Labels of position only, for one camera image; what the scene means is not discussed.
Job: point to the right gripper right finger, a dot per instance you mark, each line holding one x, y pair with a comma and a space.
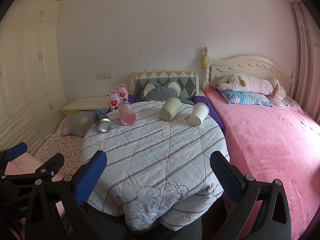
273, 218

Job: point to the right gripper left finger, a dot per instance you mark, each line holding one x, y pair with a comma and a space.
78, 190

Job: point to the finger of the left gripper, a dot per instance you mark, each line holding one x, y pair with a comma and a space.
48, 171
11, 154

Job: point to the clear cup with pink paper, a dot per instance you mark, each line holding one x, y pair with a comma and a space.
126, 113

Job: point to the white paper cup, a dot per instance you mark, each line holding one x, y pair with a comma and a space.
198, 115

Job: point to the pink folded blanket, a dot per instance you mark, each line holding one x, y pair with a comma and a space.
23, 165

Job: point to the heart pattern bed sheet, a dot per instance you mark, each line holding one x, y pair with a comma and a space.
68, 145

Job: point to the cream wardrobe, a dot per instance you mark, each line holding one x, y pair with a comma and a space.
32, 94

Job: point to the grey flower pillow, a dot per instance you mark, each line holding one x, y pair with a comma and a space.
78, 123

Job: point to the blue and silver can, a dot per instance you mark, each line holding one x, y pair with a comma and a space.
103, 123

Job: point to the pink fleece blanket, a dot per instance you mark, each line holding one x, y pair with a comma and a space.
274, 143

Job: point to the striped white quilt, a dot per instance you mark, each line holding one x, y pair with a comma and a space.
157, 171

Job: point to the cream bedside table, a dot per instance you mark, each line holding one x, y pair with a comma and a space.
86, 104

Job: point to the left pink bunny toy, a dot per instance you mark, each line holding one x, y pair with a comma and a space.
113, 100

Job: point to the pink bunny toy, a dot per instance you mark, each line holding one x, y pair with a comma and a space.
113, 100
122, 92

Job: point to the right pink bunny toy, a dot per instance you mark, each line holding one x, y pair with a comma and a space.
122, 92

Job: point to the blue cartoon pillow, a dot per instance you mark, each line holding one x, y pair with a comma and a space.
244, 98

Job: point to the grey cat plush pillow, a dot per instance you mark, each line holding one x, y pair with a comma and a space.
155, 92

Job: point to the green ceramic mug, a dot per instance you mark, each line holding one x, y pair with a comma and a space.
170, 109

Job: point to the white and pink plush dog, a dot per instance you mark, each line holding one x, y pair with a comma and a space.
250, 84

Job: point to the cream wooden bed headboard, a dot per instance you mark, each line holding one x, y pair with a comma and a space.
245, 64

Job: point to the diamond pattern quilted headboard cover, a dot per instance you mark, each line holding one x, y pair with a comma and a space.
188, 81

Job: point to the yellow star sticker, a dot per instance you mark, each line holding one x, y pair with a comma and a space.
206, 63

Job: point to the pink curtain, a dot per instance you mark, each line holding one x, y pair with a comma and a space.
307, 93

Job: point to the wall socket panel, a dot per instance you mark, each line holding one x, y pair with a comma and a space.
104, 76

